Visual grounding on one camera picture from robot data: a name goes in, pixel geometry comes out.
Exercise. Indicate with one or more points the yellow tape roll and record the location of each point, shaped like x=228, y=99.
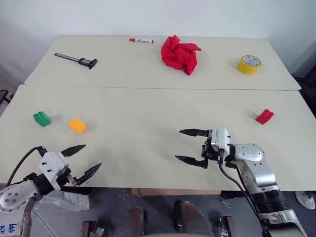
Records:
x=248, y=65

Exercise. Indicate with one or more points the orange toy brick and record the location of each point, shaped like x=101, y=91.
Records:
x=77, y=126

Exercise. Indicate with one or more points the clear plastic bag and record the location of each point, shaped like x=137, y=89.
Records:
x=66, y=200

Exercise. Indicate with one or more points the dark brown rounded shape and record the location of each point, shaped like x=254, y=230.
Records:
x=191, y=218
x=132, y=222

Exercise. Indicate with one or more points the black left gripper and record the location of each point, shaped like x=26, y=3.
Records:
x=65, y=179

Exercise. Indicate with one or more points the white shoe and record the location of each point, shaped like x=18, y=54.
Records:
x=306, y=200

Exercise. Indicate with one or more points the red whiteboard marker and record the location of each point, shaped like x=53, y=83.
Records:
x=142, y=40

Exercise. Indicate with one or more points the green toy brick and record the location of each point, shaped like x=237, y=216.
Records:
x=42, y=119

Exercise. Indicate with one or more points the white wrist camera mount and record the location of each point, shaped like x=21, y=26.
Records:
x=53, y=163
x=221, y=140

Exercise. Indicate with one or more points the black digital caliper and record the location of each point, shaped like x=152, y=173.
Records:
x=82, y=60

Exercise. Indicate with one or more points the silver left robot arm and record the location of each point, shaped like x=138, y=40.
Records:
x=13, y=197

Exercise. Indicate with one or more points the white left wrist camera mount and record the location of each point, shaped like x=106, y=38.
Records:
x=53, y=163

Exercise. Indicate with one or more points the crumpled red cloth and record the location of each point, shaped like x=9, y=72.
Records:
x=181, y=53

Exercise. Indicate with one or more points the red toy brick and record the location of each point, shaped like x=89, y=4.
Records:
x=264, y=117

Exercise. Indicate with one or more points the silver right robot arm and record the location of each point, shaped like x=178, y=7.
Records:
x=261, y=172

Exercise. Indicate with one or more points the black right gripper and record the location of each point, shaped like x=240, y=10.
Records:
x=208, y=151

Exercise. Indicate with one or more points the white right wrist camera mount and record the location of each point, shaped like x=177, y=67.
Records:
x=221, y=140

